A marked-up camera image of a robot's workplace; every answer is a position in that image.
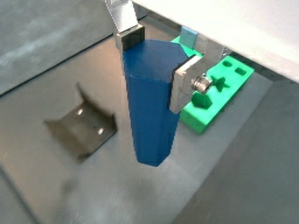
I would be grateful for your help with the dark brown curved block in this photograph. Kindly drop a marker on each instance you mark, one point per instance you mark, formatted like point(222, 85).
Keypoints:
point(86, 128)

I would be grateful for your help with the green shape sorter board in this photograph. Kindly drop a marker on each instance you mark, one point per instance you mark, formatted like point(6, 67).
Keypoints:
point(229, 76)

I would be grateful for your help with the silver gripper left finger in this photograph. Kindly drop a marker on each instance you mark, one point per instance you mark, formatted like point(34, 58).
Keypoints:
point(130, 32)

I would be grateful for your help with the light blue cube block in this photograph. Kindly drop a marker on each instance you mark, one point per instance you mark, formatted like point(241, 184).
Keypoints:
point(189, 37)

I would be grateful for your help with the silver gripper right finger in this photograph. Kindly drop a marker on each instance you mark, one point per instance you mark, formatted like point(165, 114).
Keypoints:
point(190, 74)

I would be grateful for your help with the tall blue hexagon prism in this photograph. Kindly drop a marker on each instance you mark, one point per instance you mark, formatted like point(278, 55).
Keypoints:
point(149, 66)

